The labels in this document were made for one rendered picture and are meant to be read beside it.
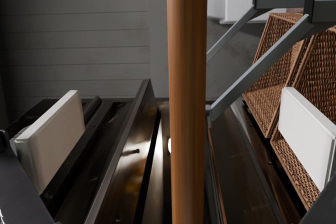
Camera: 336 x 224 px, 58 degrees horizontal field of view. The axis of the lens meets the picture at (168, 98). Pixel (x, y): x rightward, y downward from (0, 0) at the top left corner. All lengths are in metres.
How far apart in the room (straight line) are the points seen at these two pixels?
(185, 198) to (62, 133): 0.14
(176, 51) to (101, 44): 3.55
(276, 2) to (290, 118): 0.96
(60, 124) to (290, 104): 0.13
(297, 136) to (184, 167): 0.11
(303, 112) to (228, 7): 2.77
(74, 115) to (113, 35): 3.54
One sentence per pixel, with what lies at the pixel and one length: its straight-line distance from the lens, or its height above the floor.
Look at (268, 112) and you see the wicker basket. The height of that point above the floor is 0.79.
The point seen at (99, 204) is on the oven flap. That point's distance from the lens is 0.79.
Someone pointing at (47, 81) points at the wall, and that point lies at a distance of 4.08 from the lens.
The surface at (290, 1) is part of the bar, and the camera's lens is 1.14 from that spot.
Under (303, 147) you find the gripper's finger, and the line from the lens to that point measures 0.17.
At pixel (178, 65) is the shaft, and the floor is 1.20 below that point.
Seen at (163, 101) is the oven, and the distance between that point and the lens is 1.84.
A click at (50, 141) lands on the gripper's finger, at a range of 0.16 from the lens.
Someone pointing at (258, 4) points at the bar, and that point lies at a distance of 1.12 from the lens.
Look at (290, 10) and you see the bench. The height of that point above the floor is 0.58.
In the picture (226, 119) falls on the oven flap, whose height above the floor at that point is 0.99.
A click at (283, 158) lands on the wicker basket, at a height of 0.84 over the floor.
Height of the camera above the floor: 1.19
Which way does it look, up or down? 3 degrees up
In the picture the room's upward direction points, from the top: 91 degrees counter-clockwise
